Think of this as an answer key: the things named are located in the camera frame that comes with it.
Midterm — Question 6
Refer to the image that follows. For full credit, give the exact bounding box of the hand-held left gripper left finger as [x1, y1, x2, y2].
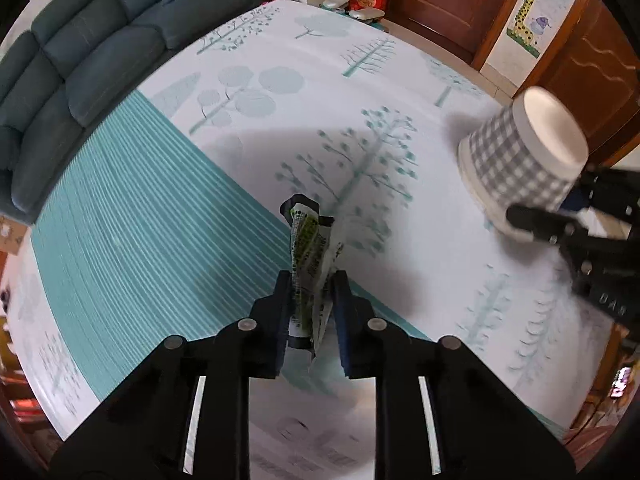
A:
[50, 270, 293, 480]

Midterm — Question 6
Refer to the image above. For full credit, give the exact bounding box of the grey checked paper cup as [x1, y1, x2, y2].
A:
[456, 86, 590, 243]

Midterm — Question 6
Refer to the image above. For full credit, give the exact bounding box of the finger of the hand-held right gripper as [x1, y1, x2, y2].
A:
[506, 203, 591, 257]
[575, 162, 640, 222]

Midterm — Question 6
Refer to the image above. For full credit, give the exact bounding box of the brown wooden door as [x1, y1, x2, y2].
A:
[520, 0, 640, 171]
[385, 0, 533, 66]

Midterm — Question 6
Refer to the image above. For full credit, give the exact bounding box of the table with light tablecloth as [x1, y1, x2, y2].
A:
[7, 0, 631, 480]

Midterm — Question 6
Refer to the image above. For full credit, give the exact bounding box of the dark teal sofa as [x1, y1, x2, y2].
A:
[0, 0, 261, 226]

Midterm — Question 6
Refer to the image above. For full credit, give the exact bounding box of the green white snack wrapper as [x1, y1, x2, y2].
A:
[280, 193, 346, 361]

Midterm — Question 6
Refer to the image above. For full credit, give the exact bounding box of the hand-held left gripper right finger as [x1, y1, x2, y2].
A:
[332, 270, 578, 480]

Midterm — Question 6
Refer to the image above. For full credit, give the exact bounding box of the giraffe wall poster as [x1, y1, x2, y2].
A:
[482, 0, 586, 86]

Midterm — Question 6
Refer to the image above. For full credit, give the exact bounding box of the cardboard box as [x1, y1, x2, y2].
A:
[0, 215, 31, 256]

